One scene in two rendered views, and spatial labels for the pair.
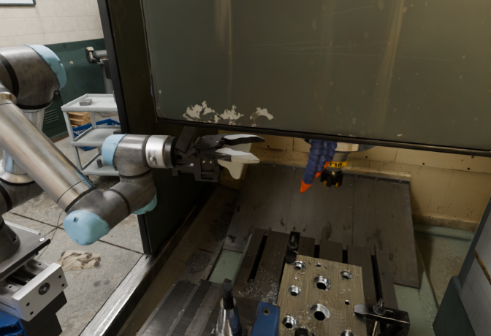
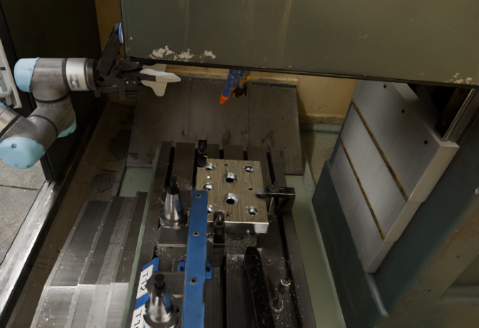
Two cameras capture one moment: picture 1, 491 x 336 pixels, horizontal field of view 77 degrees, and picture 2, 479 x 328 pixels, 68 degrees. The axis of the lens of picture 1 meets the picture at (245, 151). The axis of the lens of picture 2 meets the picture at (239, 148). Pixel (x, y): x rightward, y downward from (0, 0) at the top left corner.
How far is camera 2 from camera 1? 25 cm
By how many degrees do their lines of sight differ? 24
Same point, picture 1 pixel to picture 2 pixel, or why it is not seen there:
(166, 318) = (87, 233)
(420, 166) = not seen: hidden behind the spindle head
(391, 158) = not seen: hidden behind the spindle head
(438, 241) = (318, 136)
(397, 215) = (286, 117)
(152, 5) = not seen: outside the picture
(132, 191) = (56, 115)
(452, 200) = (330, 100)
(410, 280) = (296, 170)
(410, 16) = (296, 1)
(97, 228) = (36, 152)
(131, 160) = (51, 85)
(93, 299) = not seen: outside the picture
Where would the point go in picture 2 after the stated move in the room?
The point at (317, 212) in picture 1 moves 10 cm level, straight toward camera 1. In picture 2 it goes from (217, 121) to (216, 132)
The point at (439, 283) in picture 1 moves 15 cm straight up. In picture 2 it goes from (317, 170) to (324, 148)
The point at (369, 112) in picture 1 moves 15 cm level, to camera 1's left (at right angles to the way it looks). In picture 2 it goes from (274, 53) to (170, 58)
